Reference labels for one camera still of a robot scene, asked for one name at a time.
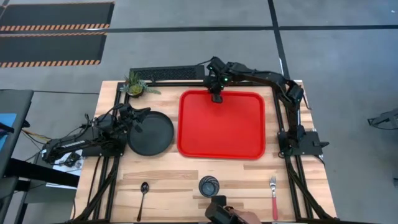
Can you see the black hazard-striped floor mat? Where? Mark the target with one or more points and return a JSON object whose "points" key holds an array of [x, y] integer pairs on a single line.
{"points": [[53, 46], [56, 14]]}

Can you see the small potted succulent plant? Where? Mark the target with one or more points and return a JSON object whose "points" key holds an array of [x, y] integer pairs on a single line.
{"points": [[136, 87]]}

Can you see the grey stand leg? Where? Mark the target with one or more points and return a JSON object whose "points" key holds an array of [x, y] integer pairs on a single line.
{"points": [[385, 118]]}

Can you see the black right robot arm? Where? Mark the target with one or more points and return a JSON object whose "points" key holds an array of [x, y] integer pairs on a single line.
{"points": [[264, 77]]}

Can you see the black keyboard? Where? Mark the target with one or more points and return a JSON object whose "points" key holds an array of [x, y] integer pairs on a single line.
{"points": [[168, 73]]}

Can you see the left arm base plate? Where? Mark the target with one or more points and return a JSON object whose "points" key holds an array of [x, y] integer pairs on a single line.
{"points": [[93, 152]]}

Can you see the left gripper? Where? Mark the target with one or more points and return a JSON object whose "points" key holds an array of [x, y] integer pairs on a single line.
{"points": [[129, 113]]}

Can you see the dark ribbed glass cup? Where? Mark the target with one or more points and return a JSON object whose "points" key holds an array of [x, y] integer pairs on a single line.
{"points": [[209, 186]]}

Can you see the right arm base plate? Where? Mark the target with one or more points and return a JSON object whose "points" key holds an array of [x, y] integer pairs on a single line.
{"points": [[311, 143]]}

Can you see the red plastic tray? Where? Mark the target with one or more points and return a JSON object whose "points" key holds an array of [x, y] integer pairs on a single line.
{"points": [[220, 130]]}

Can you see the grey side desk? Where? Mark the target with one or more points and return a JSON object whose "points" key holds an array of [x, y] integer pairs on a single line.
{"points": [[12, 102]]}

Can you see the black round plate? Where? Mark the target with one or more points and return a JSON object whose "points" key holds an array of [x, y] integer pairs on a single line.
{"points": [[152, 137]]}

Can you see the black aluminium table frame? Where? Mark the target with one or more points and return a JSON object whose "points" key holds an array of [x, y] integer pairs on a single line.
{"points": [[180, 83]]}

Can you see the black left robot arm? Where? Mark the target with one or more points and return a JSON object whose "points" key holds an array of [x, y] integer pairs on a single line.
{"points": [[74, 144]]}

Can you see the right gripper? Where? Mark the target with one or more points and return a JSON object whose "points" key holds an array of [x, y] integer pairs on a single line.
{"points": [[217, 76]]}

